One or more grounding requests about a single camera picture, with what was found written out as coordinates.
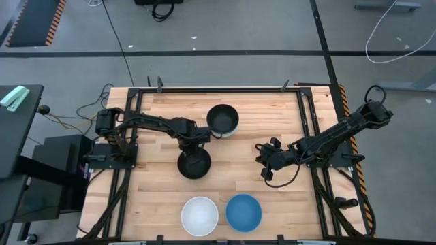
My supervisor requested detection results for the yellow arm cable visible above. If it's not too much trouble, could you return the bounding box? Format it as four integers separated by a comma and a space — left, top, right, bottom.
50, 113, 99, 133

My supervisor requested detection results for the orange black hazard tape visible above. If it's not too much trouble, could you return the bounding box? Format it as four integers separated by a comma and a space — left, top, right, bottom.
339, 84, 375, 236

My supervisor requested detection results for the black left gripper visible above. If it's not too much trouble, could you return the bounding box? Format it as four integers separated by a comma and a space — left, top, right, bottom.
178, 127, 214, 168

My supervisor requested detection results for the grey table foot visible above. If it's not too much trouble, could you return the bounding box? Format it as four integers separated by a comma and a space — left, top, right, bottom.
376, 66, 436, 93
354, 0, 422, 13

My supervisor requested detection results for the long white floor cable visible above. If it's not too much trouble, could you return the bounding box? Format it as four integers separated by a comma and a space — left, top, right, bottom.
364, 0, 436, 65

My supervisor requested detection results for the black hazard-edged floor mat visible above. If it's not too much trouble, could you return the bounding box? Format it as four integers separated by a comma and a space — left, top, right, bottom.
5, 0, 68, 48

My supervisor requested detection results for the coiled black cable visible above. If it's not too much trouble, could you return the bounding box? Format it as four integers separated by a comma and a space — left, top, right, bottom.
151, 2, 175, 22

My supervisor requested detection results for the black computer case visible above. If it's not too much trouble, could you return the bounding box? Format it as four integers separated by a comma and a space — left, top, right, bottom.
15, 134, 95, 224

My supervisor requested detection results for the black floor device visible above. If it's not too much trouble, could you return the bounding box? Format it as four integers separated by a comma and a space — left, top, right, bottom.
134, 0, 184, 6

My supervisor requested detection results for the blue bowl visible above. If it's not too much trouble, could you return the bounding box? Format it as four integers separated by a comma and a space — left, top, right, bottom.
225, 193, 263, 233

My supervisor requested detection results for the black clamp handle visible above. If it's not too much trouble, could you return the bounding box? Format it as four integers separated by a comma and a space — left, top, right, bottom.
334, 196, 360, 210
341, 152, 366, 163

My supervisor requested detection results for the mint green stapler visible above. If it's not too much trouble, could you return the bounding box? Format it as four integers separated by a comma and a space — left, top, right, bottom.
0, 85, 31, 112

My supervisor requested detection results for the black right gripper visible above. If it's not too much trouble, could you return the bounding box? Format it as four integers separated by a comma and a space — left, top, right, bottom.
257, 137, 302, 181

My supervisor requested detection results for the black bowl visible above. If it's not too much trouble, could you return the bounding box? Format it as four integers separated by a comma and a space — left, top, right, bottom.
206, 103, 240, 135
176, 148, 212, 180

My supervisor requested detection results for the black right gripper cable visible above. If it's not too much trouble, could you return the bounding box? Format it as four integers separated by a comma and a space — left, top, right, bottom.
255, 142, 302, 189

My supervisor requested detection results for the black floor cable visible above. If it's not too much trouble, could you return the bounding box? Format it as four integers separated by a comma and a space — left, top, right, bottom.
101, 0, 136, 88

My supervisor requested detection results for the black desk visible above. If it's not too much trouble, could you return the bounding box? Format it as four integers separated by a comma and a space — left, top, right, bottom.
0, 84, 44, 180

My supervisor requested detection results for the mint green bowl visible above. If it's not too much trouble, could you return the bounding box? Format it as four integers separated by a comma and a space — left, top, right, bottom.
213, 126, 239, 137

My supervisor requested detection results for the black cable bundle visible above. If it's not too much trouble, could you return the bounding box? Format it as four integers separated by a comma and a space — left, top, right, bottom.
75, 83, 115, 137

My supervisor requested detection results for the black aluminium table frame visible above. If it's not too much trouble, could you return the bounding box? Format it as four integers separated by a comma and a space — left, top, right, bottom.
80, 86, 375, 241

